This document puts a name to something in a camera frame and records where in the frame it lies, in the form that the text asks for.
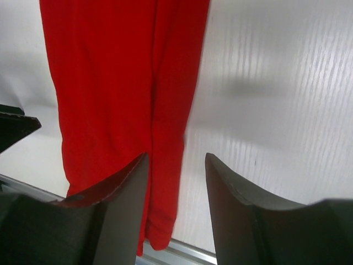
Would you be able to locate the aluminium mounting rail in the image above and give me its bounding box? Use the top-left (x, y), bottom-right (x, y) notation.
top-left (1, 174), bottom-right (217, 264)

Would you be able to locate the red t shirt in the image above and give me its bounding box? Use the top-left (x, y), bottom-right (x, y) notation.
top-left (39, 1), bottom-right (210, 256)

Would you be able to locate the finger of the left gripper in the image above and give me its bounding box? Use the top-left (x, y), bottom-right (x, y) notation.
top-left (0, 104), bottom-right (41, 153)

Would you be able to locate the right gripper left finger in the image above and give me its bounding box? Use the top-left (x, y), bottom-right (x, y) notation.
top-left (1, 153), bottom-right (149, 264)

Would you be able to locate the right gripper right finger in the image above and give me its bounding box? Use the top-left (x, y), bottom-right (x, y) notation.
top-left (205, 153), bottom-right (352, 264)

